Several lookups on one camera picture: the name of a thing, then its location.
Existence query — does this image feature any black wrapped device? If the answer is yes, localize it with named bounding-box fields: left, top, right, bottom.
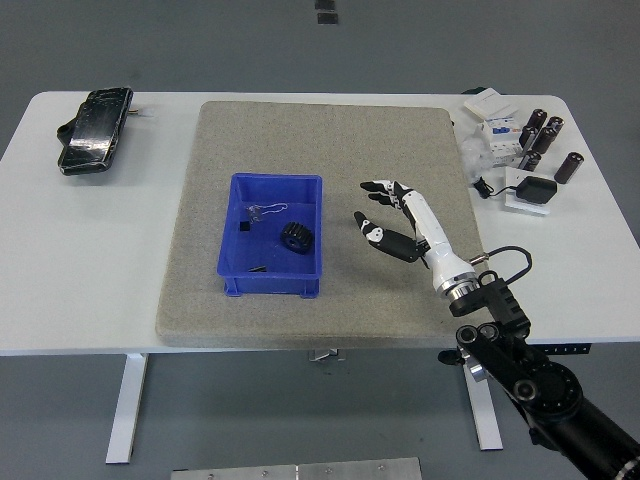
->
left=55, top=87, right=135, bottom=176

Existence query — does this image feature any grey metal plate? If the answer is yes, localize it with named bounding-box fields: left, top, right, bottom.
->
left=171, top=456, right=424, bottom=480

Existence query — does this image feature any metal bracket under table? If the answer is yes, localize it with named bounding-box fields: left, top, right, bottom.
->
left=306, top=348, right=347, bottom=363

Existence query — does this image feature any black toothed gear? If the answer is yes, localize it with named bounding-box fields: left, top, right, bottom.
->
left=279, top=221, right=315, bottom=255

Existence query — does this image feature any table height control panel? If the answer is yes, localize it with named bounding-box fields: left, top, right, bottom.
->
left=544, top=342, right=592, bottom=355

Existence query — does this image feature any blue plastic box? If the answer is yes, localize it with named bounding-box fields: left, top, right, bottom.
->
left=215, top=172, right=324, bottom=299

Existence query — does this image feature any clear plastic bag with wire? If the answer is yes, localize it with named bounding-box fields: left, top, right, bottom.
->
left=247, top=201, right=290, bottom=224

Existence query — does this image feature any white flat panel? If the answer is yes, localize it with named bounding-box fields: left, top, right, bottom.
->
left=502, top=166, right=551, bottom=217

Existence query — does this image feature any large dark cylindrical capacitor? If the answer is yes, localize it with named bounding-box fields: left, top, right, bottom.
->
left=553, top=152, right=585, bottom=185

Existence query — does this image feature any crumpled clear plastic bag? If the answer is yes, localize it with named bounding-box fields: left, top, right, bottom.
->
left=458, top=130, right=496, bottom=179

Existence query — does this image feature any black power adapter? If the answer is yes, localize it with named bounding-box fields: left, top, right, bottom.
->
left=515, top=175, right=559, bottom=205

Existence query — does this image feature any white table leg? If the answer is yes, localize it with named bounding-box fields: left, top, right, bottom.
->
left=462, top=362, right=504, bottom=451
left=105, top=352, right=149, bottom=465

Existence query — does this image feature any white circuit breaker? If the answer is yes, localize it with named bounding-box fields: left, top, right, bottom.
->
left=479, top=115, right=526, bottom=169

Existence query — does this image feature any grey-brown mat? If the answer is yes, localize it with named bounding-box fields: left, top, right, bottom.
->
left=155, top=100, right=496, bottom=350

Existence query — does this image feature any black adapter cord with plug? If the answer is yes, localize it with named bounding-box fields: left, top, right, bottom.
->
left=472, top=177, right=521, bottom=200

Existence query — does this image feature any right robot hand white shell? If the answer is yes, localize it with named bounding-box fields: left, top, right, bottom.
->
left=353, top=178, right=476, bottom=292

